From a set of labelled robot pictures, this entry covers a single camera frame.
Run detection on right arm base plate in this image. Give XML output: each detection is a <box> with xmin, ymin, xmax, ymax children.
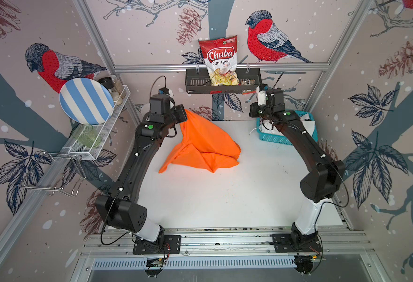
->
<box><xmin>271</xmin><ymin>233</ymin><xmax>323</xmax><ymax>253</ymax></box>

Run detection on metal wire wall hooks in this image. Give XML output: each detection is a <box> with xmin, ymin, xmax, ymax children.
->
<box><xmin>16</xmin><ymin>153</ymin><xmax>86</xmax><ymax>197</ymax></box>

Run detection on aluminium front rail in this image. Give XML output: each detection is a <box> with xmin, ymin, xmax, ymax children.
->
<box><xmin>79</xmin><ymin>226</ymin><xmax>375</xmax><ymax>259</ymax></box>

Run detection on green glass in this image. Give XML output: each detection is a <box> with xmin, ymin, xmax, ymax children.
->
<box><xmin>71</xmin><ymin>124</ymin><xmax>101</xmax><ymax>148</ymax></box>

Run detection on black wire wall basket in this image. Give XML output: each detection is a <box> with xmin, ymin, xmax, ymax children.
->
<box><xmin>185</xmin><ymin>68</ymin><xmax>262</xmax><ymax>94</ymax></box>

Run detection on red Chuba chips bag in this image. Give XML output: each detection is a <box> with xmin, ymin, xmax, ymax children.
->
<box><xmin>199</xmin><ymin>35</ymin><xmax>239</xmax><ymax>86</ymax></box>

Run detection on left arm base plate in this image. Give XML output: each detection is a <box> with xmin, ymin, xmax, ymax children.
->
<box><xmin>132</xmin><ymin>235</ymin><xmax>181</xmax><ymax>255</ymax></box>

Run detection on clear acrylic wall shelf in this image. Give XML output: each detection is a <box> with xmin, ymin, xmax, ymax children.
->
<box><xmin>67</xmin><ymin>86</ymin><xmax>131</xmax><ymax>161</ymax></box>

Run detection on blue white striped plate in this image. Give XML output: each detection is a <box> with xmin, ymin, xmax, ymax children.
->
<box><xmin>59</xmin><ymin>78</ymin><xmax>114</xmax><ymax>125</ymax></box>

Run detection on teal plastic basket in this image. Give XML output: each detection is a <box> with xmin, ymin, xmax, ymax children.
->
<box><xmin>256</xmin><ymin>110</ymin><xmax>318</xmax><ymax>145</ymax></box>

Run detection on dark lid spice jar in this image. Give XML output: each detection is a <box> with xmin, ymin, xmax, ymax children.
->
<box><xmin>98</xmin><ymin>76</ymin><xmax>123</xmax><ymax>106</ymax></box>

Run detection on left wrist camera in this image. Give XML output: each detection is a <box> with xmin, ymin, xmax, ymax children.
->
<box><xmin>158</xmin><ymin>87</ymin><xmax>174</xmax><ymax>98</ymax></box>

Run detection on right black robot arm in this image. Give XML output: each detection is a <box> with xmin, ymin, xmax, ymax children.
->
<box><xmin>249</xmin><ymin>84</ymin><xmax>346</xmax><ymax>249</ymax></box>

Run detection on white cloth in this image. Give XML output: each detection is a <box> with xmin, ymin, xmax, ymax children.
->
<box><xmin>259</xmin><ymin>120</ymin><xmax>315</xmax><ymax>136</ymax></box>

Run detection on orange cloth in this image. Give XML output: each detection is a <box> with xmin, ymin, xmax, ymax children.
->
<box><xmin>159</xmin><ymin>110</ymin><xmax>241</xmax><ymax>173</ymax></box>

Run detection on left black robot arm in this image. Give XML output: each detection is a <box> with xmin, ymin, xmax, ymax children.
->
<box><xmin>95</xmin><ymin>89</ymin><xmax>187</xmax><ymax>249</ymax></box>

